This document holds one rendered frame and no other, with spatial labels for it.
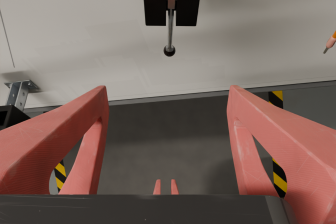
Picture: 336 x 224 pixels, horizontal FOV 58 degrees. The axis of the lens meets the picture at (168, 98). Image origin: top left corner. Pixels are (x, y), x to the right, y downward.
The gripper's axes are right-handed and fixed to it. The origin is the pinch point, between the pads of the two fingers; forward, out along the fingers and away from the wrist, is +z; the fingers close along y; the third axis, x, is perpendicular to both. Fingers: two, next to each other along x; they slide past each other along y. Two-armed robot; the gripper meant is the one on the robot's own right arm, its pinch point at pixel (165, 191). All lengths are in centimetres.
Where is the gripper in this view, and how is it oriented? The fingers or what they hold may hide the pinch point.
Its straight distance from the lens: 27.7
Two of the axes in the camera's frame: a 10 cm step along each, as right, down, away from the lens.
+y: -10.0, -0.1, -0.3
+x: -0.3, 6.4, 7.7
